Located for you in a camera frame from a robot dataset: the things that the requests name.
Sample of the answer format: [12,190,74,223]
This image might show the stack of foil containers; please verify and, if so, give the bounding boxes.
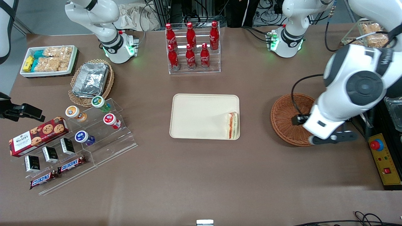
[72,62,110,99]

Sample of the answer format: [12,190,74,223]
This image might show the triangle sandwich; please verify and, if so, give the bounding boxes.
[227,111,239,140]

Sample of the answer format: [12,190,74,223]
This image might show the blue lid cup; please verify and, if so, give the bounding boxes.
[74,130,96,146]

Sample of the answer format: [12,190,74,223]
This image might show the red lid cup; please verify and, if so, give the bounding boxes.
[103,113,122,130]

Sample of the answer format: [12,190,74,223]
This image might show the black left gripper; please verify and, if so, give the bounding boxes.
[292,115,312,126]

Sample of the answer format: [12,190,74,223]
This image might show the white wire rack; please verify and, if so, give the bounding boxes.
[341,18,393,47]

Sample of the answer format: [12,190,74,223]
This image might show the black floor cables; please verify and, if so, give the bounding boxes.
[294,211,402,226]

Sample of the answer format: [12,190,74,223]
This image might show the oval light wicker basket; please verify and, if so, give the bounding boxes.
[68,59,115,108]

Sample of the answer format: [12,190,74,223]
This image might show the white rectangular snack tray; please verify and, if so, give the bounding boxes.
[19,45,78,78]

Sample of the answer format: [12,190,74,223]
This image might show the green lid cup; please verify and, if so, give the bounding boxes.
[91,95,111,113]

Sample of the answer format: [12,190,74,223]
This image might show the round brown wicker basket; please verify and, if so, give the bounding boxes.
[270,93,316,147]

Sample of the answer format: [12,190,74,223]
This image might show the clear bag of rice crackers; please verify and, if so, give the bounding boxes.
[34,57,71,73]
[43,46,73,59]

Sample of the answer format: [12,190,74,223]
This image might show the red cola bottle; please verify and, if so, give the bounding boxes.
[168,45,180,71]
[185,44,197,70]
[186,22,197,47]
[166,23,177,49]
[200,43,210,70]
[209,21,220,51]

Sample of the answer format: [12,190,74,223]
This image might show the black cable to left gripper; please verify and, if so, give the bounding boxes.
[290,73,324,118]

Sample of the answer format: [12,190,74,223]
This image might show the black cables behind table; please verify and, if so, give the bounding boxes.
[241,0,285,43]

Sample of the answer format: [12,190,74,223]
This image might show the clear acrylic stepped stand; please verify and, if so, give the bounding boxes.
[24,98,138,196]

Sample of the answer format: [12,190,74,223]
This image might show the small black box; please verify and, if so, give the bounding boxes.
[42,146,59,164]
[60,137,76,155]
[24,155,41,173]

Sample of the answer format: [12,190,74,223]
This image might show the clear plastic container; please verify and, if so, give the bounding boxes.
[384,97,402,132]

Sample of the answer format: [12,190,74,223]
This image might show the crumpled beige bag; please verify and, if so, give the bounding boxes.
[118,3,159,31]

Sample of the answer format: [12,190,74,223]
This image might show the beige plastic tray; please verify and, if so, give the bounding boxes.
[169,94,241,140]

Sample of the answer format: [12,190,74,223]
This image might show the yellow snack pack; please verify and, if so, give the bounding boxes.
[22,56,35,71]

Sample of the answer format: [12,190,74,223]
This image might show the red Walkers cookie box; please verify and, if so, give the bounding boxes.
[8,116,70,158]

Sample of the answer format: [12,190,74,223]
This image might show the orange lid cup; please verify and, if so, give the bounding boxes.
[65,105,88,123]

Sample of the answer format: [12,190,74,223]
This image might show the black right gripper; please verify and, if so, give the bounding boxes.
[0,92,46,122]

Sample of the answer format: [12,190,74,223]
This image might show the clear acrylic bottle rack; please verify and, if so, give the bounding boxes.
[165,27,221,75]

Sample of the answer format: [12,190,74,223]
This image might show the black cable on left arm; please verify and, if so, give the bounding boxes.
[324,9,359,52]

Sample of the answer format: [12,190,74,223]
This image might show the Snickers bar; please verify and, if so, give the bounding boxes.
[30,169,59,190]
[57,155,87,174]

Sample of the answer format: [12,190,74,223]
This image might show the yellow emergency stop control box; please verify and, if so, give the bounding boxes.
[367,133,402,186]

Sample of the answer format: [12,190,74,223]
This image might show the bagged bread pack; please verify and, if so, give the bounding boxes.
[366,34,390,48]
[360,23,382,35]

